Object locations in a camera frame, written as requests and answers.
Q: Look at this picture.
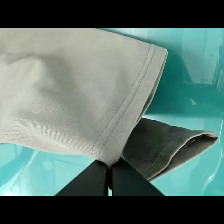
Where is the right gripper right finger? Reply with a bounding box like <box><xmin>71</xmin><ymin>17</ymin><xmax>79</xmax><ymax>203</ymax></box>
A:
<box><xmin>111</xmin><ymin>157</ymin><xmax>165</xmax><ymax>197</ymax></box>

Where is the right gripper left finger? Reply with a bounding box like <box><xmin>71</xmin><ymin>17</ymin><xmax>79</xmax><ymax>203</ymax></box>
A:
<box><xmin>55</xmin><ymin>159</ymin><xmax>109</xmax><ymax>197</ymax></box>

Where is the grey T-shirt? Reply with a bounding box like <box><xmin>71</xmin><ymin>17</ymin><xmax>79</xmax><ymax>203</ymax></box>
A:
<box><xmin>0</xmin><ymin>28</ymin><xmax>219</xmax><ymax>182</ymax></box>

